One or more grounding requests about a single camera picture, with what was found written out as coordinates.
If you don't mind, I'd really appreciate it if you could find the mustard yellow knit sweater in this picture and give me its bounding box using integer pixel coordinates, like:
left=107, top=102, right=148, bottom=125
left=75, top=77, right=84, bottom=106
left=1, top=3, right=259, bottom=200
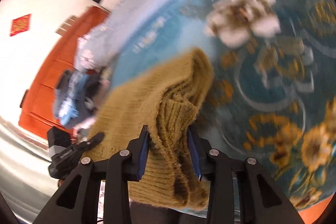
left=86, top=48, right=214, bottom=210

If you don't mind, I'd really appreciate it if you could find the pink folded garment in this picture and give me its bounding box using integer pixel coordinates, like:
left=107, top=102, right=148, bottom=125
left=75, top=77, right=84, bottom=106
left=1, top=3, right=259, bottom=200
left=72, top=117, right=96, bottom=139

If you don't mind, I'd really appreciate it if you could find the orange wooden headboard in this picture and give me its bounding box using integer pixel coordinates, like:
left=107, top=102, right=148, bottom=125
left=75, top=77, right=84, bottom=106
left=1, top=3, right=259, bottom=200
left=18, top=6, right=109, bottom=139

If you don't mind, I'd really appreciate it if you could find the black folded garment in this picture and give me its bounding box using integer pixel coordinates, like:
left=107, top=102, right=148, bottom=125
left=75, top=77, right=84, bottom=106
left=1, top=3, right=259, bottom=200
left=59, top=69, right=111, bottom=119

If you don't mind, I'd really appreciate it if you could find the light blue floral duvet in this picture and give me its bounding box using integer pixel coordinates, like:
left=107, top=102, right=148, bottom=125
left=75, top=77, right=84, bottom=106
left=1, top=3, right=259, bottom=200
left=74, top=0, right=150, bottom=73

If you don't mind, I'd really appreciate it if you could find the blue floral bed blanket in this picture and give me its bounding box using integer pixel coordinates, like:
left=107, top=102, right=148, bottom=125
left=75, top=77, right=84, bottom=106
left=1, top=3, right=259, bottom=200
left=112, top=0, right=335, bottom=210

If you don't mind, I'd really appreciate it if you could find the red paper wall decoration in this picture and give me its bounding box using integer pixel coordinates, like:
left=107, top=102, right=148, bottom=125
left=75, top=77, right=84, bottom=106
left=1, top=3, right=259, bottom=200
left=10, top=14, right=31, bottom=36

